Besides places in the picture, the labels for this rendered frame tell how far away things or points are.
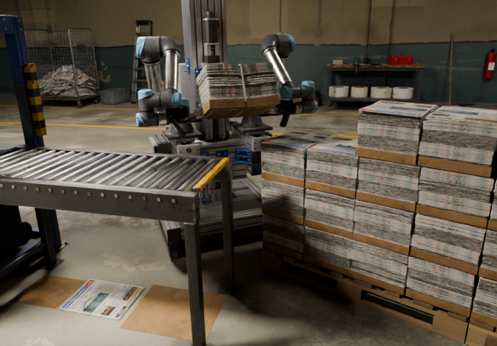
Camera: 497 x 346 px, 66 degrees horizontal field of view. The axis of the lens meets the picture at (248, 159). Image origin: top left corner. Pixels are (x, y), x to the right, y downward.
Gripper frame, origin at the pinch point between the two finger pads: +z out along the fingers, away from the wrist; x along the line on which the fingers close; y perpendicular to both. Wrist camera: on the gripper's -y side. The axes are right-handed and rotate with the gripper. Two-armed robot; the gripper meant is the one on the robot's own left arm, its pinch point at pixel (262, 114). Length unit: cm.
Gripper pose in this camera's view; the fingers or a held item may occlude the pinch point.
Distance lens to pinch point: 226.0
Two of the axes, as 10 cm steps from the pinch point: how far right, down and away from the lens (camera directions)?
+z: -9.4, 1.2, -3.4
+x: 3.3, -0.9, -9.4
